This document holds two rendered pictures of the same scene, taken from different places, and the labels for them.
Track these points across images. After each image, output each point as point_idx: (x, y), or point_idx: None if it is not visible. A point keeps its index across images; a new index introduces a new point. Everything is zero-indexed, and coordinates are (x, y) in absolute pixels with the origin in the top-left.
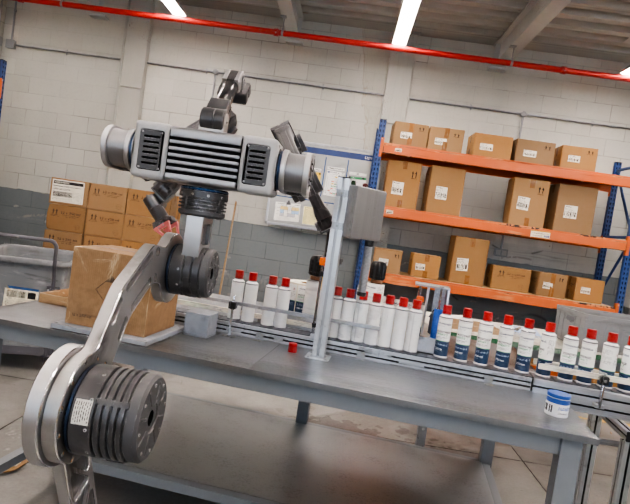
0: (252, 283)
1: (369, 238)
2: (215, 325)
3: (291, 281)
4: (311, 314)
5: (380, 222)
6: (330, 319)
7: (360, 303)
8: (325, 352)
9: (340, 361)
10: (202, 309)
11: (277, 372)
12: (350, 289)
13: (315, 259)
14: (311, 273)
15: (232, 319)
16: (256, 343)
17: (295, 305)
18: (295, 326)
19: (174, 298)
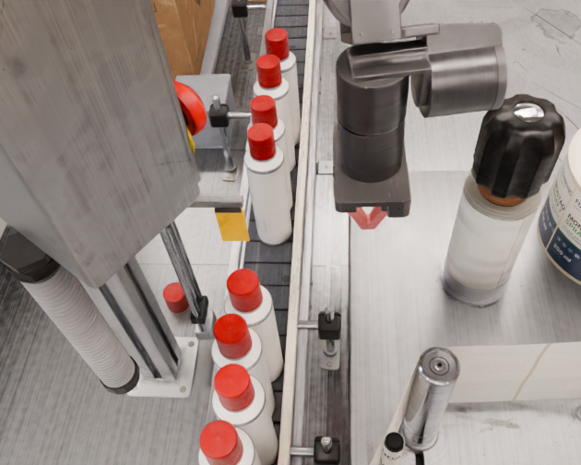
0: (254, 89)
1: (27, 237)
2: (218, 133)
3: None
4: (445, 267)
5: (30, 206)
6: (147, 333)
7: (214, 392)
8: (171, 376)
9: (148, 427)
10: (220, 86)
11: None
12: (214, 326)
13: (488, 117)
14: (473, 156)
15: (224, 143)
16: (206, 224)
17: (545, 203)
18: (349, 259)
19: (167, 40)
